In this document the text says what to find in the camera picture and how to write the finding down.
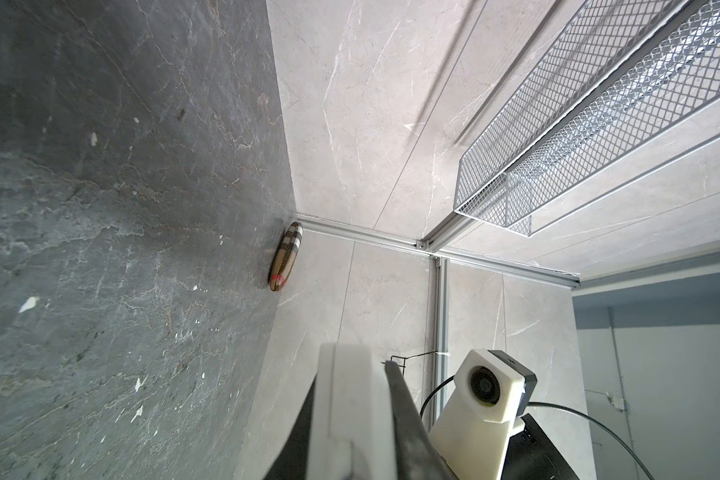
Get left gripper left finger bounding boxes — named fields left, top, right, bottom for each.
left=264, top=379, right=316, bottom=480

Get white wire mesh basket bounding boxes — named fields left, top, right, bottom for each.
left=454, top=1, right=720, bottom=236

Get plaid cylindrical can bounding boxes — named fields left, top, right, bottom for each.
left=269, top=221, right=303, bottom=292

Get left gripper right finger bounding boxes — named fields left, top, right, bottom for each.
left=384, top=361, right=454, bottom=479

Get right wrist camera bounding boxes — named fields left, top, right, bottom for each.
left=429, top=349, right=537, bottom=479

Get white remote control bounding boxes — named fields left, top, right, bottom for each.
left=306, top=343, right=397, bottom=479

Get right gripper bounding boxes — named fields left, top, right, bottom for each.
left=500, top=414, right=579, bottom=480

